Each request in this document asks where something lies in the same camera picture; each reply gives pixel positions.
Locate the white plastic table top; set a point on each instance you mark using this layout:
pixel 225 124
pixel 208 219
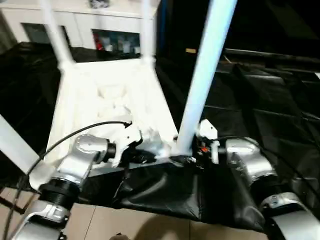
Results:
pixel 110 95

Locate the white plastic table leg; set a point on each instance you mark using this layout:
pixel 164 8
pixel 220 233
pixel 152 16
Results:
pixel 205 70
pixel 147 30
pixel 55 35
pixel 15 145

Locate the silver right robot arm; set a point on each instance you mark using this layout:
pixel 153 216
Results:
pixel 255 165

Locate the black mat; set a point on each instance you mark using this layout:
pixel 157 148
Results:
pixel 270 125

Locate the large black furniture piece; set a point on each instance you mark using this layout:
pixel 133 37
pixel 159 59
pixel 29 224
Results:
pixel 270 22

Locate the white cabinet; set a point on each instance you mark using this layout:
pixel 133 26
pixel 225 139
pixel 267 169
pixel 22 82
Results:
pixel 75 20

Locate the dark glass bowl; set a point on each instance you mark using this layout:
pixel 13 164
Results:
pixel 100 3

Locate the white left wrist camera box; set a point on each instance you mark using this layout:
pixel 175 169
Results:
pixel 127 137

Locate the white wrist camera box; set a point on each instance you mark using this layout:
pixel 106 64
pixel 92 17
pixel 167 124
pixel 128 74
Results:
pixel 127 137
pixel 207 132

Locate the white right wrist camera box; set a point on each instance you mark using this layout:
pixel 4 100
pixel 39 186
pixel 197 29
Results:
pixel 207 132

